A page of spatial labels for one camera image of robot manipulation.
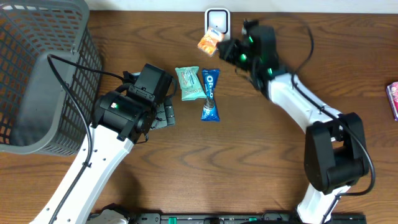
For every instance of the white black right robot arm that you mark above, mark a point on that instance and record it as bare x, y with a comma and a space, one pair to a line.
336, 161

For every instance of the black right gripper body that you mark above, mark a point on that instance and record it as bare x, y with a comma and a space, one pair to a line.
233, 52

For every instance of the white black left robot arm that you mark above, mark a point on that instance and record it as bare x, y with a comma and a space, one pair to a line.
122, 116

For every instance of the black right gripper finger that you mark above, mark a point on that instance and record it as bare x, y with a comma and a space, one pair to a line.
226, 46
226, 55

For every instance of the red purple tissue pack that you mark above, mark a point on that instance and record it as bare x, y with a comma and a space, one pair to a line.
391, 91

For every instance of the white barcode scanner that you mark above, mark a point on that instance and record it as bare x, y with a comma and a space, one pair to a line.
220, 20

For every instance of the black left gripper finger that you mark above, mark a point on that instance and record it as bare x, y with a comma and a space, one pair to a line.
170, 112
161, 116

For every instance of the blue Oreo cookie pack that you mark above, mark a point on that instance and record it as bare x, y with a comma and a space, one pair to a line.
210, 111

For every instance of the mint green snack pack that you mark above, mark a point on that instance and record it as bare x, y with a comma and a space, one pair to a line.
189, 83

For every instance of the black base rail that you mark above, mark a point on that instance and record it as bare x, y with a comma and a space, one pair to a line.
202, 218

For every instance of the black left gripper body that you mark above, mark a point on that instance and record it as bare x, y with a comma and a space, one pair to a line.
168, 112

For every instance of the grey plastic shopping basket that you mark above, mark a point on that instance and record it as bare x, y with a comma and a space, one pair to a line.
50, 76

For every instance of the small orange tissue packet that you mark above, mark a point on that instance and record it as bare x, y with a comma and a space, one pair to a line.
208, 43

